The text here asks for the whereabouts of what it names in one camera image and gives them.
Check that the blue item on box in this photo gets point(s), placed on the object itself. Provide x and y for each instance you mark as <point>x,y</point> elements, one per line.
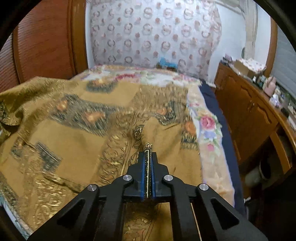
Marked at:
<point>165,64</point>

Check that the palm leaf print sheet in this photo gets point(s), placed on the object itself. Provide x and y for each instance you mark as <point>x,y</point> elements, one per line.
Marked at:
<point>17,222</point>

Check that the wooden louvered wardrobe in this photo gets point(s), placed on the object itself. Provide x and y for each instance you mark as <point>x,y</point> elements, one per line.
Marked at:
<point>42,38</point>

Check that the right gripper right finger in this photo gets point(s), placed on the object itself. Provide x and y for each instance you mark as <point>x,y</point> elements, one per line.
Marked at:
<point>198,212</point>

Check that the floral quilt bedspread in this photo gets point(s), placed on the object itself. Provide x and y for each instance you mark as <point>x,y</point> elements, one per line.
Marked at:
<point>215,170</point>

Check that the cardboard box with paper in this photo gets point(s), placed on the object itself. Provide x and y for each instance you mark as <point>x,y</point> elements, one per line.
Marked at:
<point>249,67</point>

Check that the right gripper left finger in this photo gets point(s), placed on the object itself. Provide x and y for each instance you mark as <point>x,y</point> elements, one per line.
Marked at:
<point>96,213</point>

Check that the circle patterned wall curtain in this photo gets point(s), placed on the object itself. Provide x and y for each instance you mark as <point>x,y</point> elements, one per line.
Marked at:
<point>143,33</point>

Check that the brown gold patterned garment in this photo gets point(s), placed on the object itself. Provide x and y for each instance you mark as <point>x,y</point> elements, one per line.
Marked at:
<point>58,136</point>

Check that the pink thermos jug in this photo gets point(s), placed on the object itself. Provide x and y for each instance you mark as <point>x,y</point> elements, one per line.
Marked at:
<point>270,86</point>

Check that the long wooden sideboard cabinet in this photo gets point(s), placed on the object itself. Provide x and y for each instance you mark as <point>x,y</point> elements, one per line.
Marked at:
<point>251,119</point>

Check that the beige tied window curtain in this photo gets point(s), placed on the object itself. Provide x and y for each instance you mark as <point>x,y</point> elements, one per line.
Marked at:
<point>251,18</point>

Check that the grey window roller blind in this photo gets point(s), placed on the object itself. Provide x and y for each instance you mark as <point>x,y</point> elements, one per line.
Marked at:
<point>284,63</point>

